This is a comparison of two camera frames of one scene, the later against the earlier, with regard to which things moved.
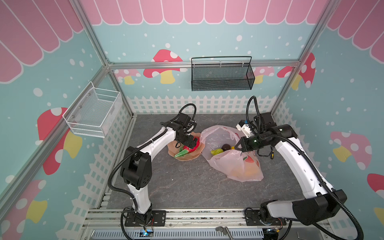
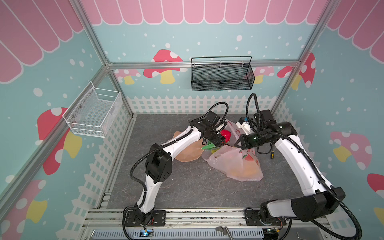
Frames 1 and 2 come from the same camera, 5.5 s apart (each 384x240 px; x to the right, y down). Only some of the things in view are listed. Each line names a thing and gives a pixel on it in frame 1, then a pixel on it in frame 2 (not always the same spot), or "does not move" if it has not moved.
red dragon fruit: [191, 150] -> [227, 134]
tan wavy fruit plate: [173, 148] does not move
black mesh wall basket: [221, 73] does not move
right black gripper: [243, 144] does not move
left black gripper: [187, 143] -> [218, 141]
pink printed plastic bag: [237, 166] does not move
